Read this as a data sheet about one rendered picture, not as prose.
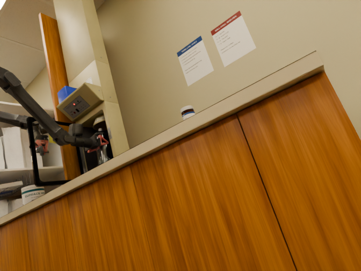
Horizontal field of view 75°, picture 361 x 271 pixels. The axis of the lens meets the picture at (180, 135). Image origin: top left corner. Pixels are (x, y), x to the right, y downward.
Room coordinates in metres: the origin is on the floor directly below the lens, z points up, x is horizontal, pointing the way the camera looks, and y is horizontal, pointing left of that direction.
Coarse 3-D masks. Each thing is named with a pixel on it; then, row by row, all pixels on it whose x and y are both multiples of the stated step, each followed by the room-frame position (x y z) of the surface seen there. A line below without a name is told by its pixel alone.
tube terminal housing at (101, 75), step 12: (96, 60) 1.30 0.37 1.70; (84, 72) 1.35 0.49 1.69; (96, 72) 1.29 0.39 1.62; (108, 72) 1.36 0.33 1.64; (72, 84) 1.43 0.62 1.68; (96, 84) 1.31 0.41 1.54; (108, 84) 1.34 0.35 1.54; (108, 96) 1.32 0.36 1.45; (96, 108) 1.33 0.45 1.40; (108, 108) 1.30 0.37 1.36; (84, 120) 1.40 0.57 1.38; (108, 120) 1.29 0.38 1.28; (120, 120) 1.37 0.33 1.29; (120, 132) 1.35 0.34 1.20; (120, 144) 1.33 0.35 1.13; (84, 156) 1.44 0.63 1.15
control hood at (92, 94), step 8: (80, 88) 1.22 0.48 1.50; (88, 88) 1.21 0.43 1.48; (96, 88) 1.25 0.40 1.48; (72, 96) 1.27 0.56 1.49; (88, 96) 1.26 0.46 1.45; (96, 96) 1.25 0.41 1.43; (64, 104) 1.33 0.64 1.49; (96, 104) 1.31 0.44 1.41; (64, 112) 1.38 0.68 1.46; (72, 120) 1.43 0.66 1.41
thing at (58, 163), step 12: (36, 132) 1.20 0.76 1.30; (36, 144) 1.19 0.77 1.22; (48, 144) 1.25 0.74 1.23; (48, 156) 1.24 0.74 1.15; (60, 156) 1.31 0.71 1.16; (72, 156) 1.38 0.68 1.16; (48, 168) 1.23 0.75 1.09; (60, 168) 1.30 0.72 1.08; (72, 168) 1.36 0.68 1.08; (48, 180) 1.22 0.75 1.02; (60, 180) 1.29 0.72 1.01
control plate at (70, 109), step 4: (80, 96) 1.26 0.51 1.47; (76, 100) 1.29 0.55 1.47; (80, 100) 1.29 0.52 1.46; (84, 100) 1.28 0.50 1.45; (68, 104) 1.32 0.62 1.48; (72, 104) 1.32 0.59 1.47; (76, 104) 1.32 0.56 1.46; (80, 104) 1.31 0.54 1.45; (84, 104) 1.31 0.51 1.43; (88, 104) 1.30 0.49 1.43; (64, 108) 1.35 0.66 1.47; (68, 108) 1.35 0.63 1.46; (72, 108) 1.34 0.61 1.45; (76, 108) 1.34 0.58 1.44; (84, 108) 1.33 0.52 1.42; (68, 112) 1.37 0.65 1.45; (72, 112) 1.37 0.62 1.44; (76, 112) 1.37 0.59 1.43; (80, 112) 1.36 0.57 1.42; (72, 116) 1.40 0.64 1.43
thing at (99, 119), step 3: (96, 117) 1.39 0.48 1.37; (99, 117) 1.37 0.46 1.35; (102, 117) 1.37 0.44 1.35; (96, 120) 1.37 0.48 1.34; (99, 120) 1.36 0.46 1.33; (102, 120) 1.36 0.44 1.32; (96, 123) 1.37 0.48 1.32; (99, 123) 1.48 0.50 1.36; (102, 123) 1.49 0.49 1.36; (105, 123) 1.51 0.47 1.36; (93, 126) 1.40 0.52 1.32; (96, 126) 1.46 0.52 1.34; (99, 126) 1.48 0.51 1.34; (102, 126) 1.50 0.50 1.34; (105, 126) 1.51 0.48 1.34; (96, 129) 1.46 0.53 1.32; (105, 129) 1.52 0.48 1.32
